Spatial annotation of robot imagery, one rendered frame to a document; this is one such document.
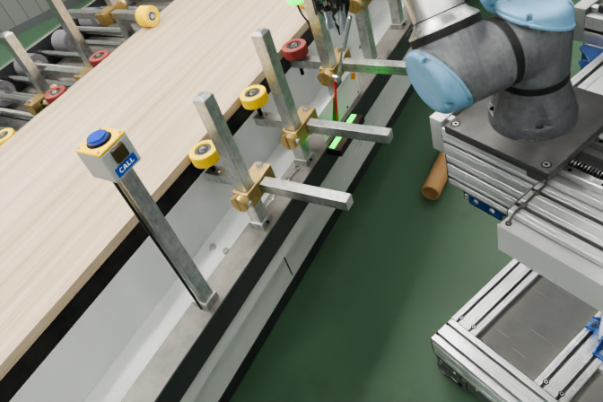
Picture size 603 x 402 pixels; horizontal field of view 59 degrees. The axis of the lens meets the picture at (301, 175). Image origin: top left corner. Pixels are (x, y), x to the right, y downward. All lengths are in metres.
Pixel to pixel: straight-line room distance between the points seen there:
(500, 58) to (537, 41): 0.06
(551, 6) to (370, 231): 1.52
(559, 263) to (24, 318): 1.06
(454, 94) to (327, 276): 1.43
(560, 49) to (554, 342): 0.99
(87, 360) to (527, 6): 1.20
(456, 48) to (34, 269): 1.05
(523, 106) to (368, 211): 1.45
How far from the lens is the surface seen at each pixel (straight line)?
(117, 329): 1.47
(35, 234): 1.51
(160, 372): 1.31
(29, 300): 1.36
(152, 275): 1.49
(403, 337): 1.98
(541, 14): 0.91
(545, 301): 1.80
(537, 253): 0.98
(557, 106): 1.00
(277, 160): 1.76
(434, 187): 2.30
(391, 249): 2.21
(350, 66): 1.66
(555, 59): 0.95
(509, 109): 1.00
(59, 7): 2.28
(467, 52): 0.86
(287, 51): 1.71
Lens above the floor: 1.71
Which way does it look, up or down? 41 degrees down
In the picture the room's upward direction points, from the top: 20 degrees counter-clockwise
